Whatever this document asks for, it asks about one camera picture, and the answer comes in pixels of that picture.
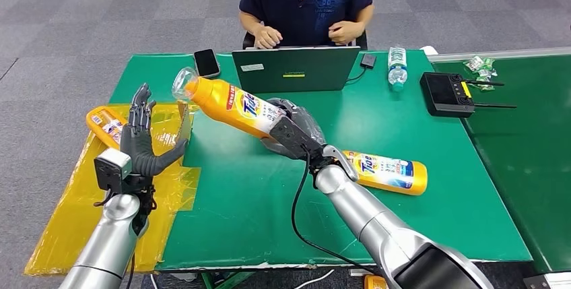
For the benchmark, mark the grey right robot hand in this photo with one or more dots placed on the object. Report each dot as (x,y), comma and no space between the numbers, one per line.
(308,122)

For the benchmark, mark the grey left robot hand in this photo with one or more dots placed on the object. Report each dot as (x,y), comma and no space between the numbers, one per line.
(138,153)

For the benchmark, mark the orange detergent bottle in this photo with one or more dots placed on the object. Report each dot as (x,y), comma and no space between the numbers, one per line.
(223,104)
(392,175)
(374,283)
(100,124)

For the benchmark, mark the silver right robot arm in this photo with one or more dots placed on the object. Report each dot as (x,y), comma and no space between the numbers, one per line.
(379,229)

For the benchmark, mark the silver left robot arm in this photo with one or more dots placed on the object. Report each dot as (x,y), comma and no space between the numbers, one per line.
(111,242)

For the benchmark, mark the clear water bottle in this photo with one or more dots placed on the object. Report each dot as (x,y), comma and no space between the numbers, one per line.
(397,66)

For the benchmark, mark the dark laptop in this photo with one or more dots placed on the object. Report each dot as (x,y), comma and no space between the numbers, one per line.
(294,70)

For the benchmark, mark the small cardboard piece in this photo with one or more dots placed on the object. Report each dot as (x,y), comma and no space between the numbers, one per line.
(184,122)

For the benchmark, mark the black power adapter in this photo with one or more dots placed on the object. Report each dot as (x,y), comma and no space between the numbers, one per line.
(368,61)

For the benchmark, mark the person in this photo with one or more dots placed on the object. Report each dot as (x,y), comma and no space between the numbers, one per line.
(308,10)

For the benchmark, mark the black smartphone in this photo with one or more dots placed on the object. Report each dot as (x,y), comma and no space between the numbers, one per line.
(207,64)

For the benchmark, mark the yellow plastic film sheet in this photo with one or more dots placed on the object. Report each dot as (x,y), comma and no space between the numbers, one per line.
(58,233)

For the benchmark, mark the black controller with antennas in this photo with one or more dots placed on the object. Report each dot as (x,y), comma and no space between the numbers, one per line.
(446,95)

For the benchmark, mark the green white plastic packet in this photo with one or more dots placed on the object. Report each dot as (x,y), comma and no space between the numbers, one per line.
(485,79)
(475,64)

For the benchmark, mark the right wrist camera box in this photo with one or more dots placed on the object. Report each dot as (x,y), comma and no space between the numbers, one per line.
(294,137)

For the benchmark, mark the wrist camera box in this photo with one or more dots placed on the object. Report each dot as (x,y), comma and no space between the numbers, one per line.
(111,171)
(294,137)

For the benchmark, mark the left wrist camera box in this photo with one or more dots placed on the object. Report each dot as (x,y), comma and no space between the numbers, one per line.
(111,171)

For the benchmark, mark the green table frame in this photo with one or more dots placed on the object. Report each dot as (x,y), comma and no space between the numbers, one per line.
(223,280)

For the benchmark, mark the grey table edge rail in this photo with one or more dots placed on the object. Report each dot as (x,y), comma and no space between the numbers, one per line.
(499,54)

